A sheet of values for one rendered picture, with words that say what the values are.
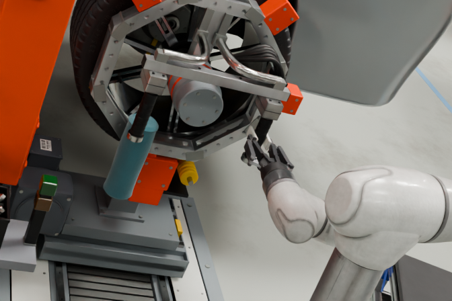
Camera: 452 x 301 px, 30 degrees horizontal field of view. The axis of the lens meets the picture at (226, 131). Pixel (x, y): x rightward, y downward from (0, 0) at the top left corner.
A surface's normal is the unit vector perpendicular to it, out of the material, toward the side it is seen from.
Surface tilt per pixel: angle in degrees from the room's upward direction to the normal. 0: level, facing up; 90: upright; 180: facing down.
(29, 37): 90
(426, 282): 0
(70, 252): 90
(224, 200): 0
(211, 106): 90
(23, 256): 0
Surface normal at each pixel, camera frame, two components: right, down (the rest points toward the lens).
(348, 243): -0.73, 0.38
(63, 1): 0.22, 0.55
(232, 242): 0.36, -0.81
